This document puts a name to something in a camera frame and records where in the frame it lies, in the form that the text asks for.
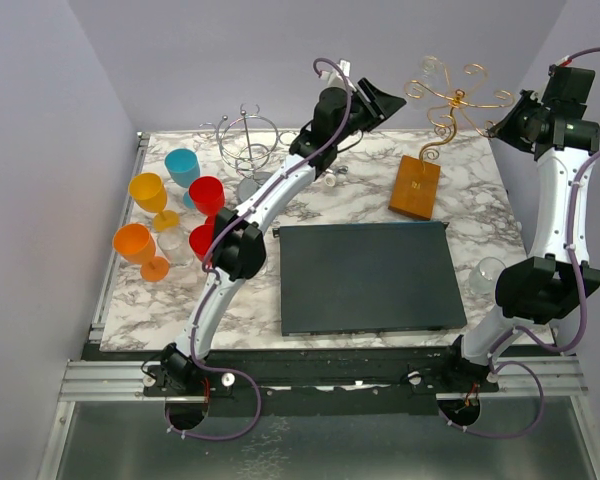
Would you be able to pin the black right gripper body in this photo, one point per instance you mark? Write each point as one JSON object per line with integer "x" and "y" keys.
{"x": 533, "y": 110}

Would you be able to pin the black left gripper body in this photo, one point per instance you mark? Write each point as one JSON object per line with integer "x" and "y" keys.
{"x": 361, "y": 116}

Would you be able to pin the gold wire wooden-base rack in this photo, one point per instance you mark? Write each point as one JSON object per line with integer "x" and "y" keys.
{"x": 417, "y": 179}

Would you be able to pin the blue plastic wine glass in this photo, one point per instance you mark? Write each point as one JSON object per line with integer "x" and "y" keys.
{"x": 183, "y": 167}

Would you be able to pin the red plastic wine glass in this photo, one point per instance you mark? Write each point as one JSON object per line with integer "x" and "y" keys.
{"x": 200, "y": 240}

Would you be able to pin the clear textured wine glass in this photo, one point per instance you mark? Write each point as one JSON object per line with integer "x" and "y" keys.
{"x": 173, "y": 243}

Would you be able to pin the yellow plastic wine glass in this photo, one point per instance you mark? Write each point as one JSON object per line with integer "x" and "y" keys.
{"x": 149, "y": 193}

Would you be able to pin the orange plastic wine glass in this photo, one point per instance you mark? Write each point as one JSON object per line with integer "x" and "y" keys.
{"x": 136, "y": 245}

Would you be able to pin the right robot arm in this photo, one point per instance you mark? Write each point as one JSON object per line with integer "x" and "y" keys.
{"x": 556, "y": 277}

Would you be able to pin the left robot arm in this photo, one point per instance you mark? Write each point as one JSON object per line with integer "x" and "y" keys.
{"x": 238, "y": 252}

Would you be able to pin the chrome wine glass rack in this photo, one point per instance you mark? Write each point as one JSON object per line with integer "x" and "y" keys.
{"x": 248, "y": 144}

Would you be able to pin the dark grey flat box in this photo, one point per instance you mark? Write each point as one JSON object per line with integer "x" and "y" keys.
{"x": 367, "y": 278}

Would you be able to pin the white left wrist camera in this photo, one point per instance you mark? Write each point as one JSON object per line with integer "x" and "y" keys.
{"x": 334, "y": 79}

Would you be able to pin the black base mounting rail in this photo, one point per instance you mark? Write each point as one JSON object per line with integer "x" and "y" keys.
{"x": 314, "y": 382}

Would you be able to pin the aluminium extrusion rail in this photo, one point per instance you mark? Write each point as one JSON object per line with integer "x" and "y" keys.
{"x": 102, "y": 381}

